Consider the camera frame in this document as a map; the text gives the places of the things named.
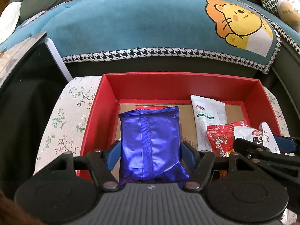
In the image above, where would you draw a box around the floral tablecloth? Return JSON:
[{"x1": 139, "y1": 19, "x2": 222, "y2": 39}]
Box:
[{"x1": 33, "y1": 75, "x2": 298, "y2": 224}]

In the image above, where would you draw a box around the white red duck snack packet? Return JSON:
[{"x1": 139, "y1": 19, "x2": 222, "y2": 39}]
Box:
[{"x1": 234, "y1": 121, "x2": 280, "y2": 154}]

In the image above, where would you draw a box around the teal lion sofa cover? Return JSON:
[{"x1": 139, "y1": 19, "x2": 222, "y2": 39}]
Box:
[{"x1": 1, "y1": 0, "x2": 299, "y2": 73}]

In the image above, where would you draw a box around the white green snack packet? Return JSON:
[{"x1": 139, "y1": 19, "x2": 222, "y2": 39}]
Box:
[{"x1": 190, "y1": 95, "x2": 227, "y2": 151}]

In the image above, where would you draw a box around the red printed snack packet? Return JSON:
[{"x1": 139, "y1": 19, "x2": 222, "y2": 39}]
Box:
[{"x1": 206, "y1": 120, "x2": 249, "y2": 178}]

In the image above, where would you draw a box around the red flat snack packet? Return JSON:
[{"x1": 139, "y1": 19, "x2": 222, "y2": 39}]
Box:
[{"x1": 135, "y1": 105, "x2": 166, "y2": 110}]

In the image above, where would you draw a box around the red cardboard box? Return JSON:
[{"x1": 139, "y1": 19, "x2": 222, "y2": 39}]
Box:
[{"x1": 76, "y1": 72, "x2": 283, "y2": 183}]

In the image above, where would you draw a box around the white cloth on sofa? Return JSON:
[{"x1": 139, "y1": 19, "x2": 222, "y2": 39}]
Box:
[{"x1": 0, "y1": 1, "x2": 22, "y2": 43}]

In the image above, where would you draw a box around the blue foil snack packet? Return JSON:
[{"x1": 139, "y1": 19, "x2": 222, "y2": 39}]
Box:
[{"x1": 119, "y1": 107, "x2": 189, "y2": 186}]

